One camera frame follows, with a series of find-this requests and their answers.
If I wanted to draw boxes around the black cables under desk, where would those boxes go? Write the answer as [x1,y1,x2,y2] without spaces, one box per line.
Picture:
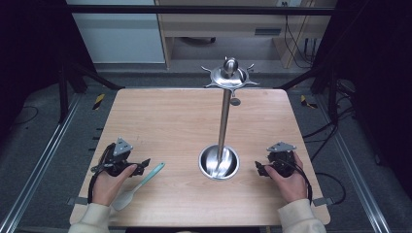
[283,14,320,70]

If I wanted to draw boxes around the hand-held gripper cable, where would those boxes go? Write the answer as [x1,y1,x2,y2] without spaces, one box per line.
[282,157,314,206]
[86,145,113,205]

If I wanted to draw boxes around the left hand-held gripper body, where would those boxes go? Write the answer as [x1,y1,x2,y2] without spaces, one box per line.
[91,136,139,178]

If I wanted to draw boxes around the right hand-held gripper cable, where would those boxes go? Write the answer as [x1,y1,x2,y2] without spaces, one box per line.
[282,157,314,206]

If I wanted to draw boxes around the black curtain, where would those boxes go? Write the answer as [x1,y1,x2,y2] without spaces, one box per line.
[0,0,98,144]
[312,0,412,198]

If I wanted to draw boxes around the aluminium floor rail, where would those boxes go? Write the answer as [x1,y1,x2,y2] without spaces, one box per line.
[314,93,394,233]
[0,92,83,233]

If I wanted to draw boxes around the yellow black tape strip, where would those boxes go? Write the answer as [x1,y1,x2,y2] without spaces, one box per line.
[92,93,107,112]
[298,94,319,110]

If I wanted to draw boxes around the left hand-held gripper cable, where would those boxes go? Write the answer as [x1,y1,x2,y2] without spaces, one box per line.
[86,145,113,205]

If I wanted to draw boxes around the person's left hand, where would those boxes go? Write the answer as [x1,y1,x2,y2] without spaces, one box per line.
[91,163,139,208]

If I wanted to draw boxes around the teal handled silicone spatula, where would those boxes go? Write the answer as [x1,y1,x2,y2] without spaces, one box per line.
[111,161,166,212]

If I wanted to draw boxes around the black metal stand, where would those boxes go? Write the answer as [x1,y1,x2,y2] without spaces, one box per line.
[277,63,342,125]
[57,61,126,124]

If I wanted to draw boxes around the white cabinet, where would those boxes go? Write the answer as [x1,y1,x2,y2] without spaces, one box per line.
[65,0,166,65]

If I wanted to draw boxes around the person's right hand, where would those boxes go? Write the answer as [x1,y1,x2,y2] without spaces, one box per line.
[263,151,309,205]

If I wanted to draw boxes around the black horizontal frame bar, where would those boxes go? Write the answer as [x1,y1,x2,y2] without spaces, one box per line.
[67,4,336,17]

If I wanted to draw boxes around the grey table bracket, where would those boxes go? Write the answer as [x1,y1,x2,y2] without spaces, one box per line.
[66,196,89,207]
[312,196,335,208]

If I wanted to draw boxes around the steel utensil rack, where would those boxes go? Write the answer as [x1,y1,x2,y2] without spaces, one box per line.
[197,56,260,182]

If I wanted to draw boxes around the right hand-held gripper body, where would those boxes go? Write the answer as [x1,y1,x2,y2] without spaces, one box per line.
[265,141,297,179]

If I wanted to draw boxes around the black floor cable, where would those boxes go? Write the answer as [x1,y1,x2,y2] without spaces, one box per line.
[314,172,347,206]

